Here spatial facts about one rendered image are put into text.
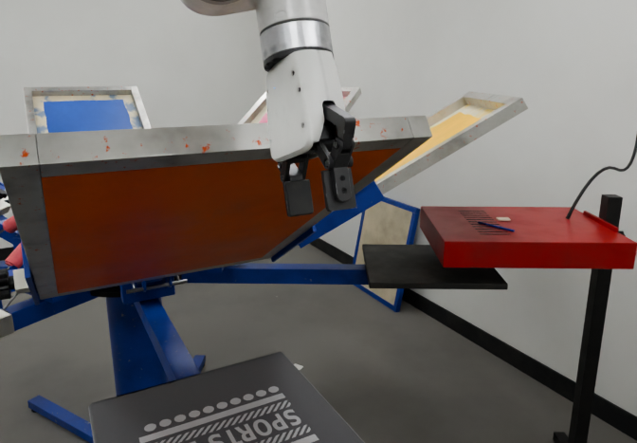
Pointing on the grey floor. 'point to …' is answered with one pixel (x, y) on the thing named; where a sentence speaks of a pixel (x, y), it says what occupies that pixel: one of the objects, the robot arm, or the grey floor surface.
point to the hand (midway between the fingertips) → (318, 204)
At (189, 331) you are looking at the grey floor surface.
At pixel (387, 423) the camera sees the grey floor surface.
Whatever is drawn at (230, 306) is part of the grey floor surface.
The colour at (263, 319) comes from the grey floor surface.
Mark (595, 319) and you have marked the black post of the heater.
